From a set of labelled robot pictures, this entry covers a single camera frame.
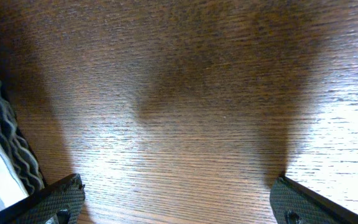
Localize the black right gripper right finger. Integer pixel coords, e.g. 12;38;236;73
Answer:
270;175;358;224

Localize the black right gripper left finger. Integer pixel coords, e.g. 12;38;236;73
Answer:
0;174;85;224

